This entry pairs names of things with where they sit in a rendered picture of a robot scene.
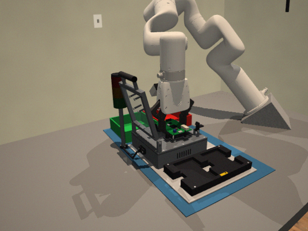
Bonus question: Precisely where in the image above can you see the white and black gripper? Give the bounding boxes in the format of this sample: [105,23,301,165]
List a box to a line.
[150,78,194,133]

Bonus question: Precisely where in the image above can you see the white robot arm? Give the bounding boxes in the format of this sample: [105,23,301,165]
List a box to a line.
[143,0,269,115]

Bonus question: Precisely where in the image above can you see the green circuit board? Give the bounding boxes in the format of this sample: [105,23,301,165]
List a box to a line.
[165,118,192,136]

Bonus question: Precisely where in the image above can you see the red bin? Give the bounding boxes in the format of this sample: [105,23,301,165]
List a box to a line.
[152,112,192,126]

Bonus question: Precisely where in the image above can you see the green bin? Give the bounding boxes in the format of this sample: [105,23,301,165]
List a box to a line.
[110,114,158,143]

